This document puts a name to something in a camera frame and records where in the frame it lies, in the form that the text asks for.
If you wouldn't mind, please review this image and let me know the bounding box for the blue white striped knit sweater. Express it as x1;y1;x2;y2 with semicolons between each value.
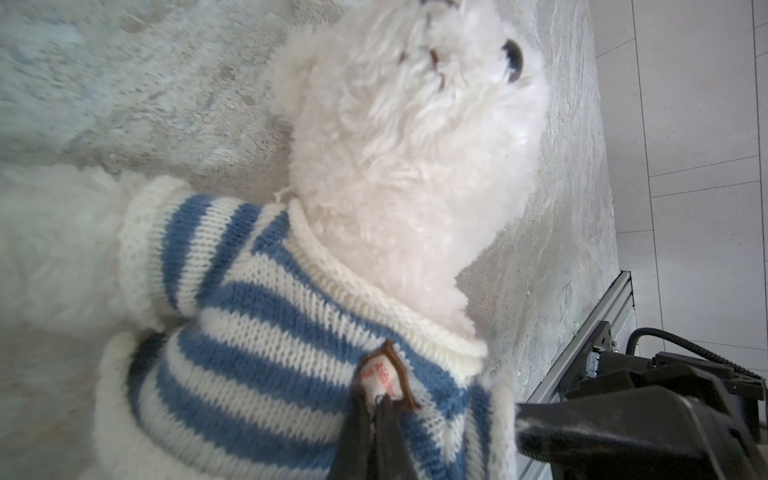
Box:
93;176;517;479

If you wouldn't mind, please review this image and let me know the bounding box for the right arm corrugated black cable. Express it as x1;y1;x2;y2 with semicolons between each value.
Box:
625;326;763;380

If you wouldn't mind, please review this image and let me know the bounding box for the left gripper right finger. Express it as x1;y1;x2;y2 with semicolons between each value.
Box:
373;395;418;480

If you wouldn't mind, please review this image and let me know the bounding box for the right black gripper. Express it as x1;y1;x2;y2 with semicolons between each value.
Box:
515;322;767;479

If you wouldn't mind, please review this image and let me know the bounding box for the white plush teddy bear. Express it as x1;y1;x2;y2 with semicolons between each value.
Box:
0;0;550;480

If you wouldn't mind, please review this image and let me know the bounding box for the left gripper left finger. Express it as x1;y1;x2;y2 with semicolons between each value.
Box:
327;389;377;480

